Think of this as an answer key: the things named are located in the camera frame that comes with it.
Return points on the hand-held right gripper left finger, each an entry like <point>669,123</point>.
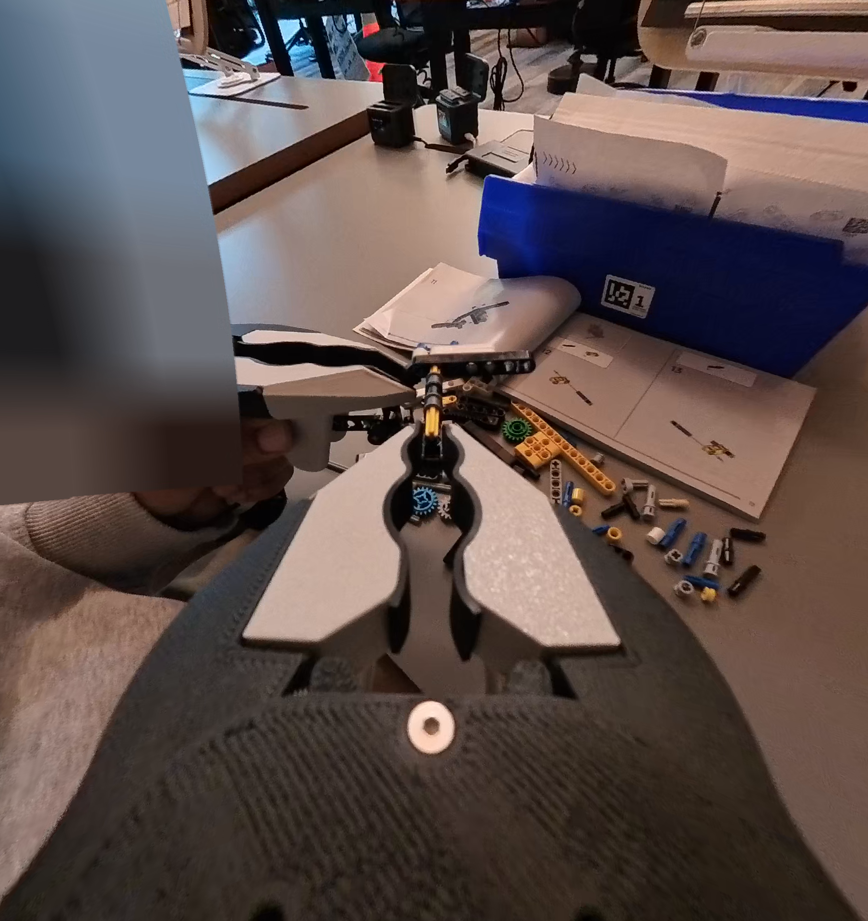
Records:
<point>326,568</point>

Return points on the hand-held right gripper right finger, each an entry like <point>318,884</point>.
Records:
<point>542,575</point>

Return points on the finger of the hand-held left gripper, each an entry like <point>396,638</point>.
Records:
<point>333,392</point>
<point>282,336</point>

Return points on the black yellow lego assembly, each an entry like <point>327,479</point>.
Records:
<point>435,406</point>

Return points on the person's left forearm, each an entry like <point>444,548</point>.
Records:
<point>67,547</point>

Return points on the pile of small lego pieces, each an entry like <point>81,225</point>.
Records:
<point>664,547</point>

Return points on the green lego gear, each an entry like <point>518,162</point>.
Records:
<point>518,430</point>

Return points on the lego instruction booklet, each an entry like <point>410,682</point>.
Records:
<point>678,417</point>

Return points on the person's left hand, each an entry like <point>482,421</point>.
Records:
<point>261,460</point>

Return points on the black charger box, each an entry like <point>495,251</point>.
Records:
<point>390,126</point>
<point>454,119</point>

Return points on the white folding stand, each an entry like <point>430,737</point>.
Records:
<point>229,68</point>

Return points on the flat black box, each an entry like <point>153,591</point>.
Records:
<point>498,157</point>

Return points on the person's grey sweatshirt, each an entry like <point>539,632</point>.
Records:
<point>45,719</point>

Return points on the blue plastic bin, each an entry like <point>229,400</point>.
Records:
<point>693,288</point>

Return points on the white paper bags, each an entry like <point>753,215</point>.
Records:
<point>693,158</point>

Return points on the black office chair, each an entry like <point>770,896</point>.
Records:
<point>606,36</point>

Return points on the yellow lego frame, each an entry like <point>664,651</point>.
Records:
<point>542,446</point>

